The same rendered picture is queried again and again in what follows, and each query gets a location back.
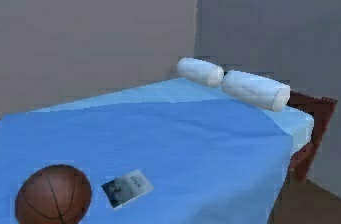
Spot brown basketball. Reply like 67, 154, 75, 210
14, 163, 93, 224

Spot blue covered wooden bed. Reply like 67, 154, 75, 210
0, 77, 339, 224

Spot white bolster pillow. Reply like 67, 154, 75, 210
176, 57, 225, 89
221, 69, 292, 113

